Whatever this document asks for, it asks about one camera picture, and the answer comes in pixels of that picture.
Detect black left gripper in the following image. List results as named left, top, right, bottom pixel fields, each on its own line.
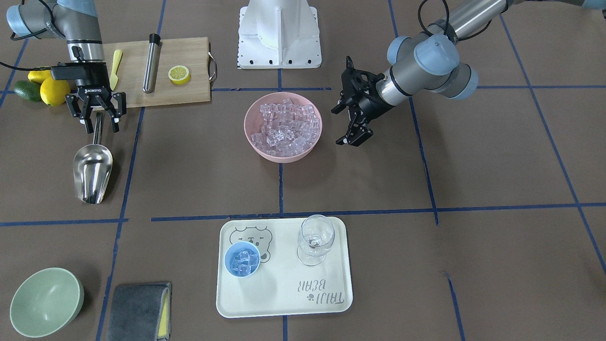
left=331, top=56, right=395, bottom=147

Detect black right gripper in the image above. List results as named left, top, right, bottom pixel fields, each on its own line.
left=51, top=62, right=127, bottom=133

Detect steel ice scoop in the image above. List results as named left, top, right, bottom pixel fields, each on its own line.
left=73, top=111, right=113, bottom=205

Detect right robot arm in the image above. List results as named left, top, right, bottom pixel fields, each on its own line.
left=6, top=0, right=127, bottom=134

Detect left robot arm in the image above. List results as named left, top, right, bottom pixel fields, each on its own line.
left=331, top=0, right=518, bottom=146

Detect pink bowl of ice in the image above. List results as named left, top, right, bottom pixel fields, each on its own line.
left=244, top=91, right=323, bottom=163

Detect blue plastic cup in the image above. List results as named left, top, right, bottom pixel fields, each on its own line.
left=221, top=241, right=261, bottom=278

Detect ice cubes in scoop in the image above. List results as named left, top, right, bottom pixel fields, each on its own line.
left=229, top=250, right=259, bottom=277

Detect yellow lemon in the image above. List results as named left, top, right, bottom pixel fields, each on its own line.
left=40, top=77, right=71, bottom=106
left=27, top=71, right=52, bottom=85

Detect yellow plastic knife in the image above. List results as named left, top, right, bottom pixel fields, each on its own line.
left=109, top=49, right=123, bottom=91

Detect green avocado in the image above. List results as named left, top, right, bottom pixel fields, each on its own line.
left=13, top=80, right=43, bottom=103

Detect lemon half slice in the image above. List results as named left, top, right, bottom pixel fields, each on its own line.
left=168, top=65, right=191, bottom=85

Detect clear wine glass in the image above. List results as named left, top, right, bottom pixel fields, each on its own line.
left=297, top=215, right=336, bottom=266

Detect cream bear tray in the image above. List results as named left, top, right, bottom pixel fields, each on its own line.
left=216, top=216, right=354, bottom=319

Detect green ceramic bowl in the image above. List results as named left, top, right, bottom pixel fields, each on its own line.
left=9, top=267, right=84, bottom=338

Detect steel rod handle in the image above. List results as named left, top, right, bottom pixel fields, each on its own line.
left=142, top=33, right=161, bottom=94

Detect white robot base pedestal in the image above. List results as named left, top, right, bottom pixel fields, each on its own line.
left=237, top=0, right=322, bottom=69

